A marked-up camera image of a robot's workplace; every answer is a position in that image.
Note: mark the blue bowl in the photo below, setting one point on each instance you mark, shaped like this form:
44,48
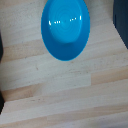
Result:
65,26

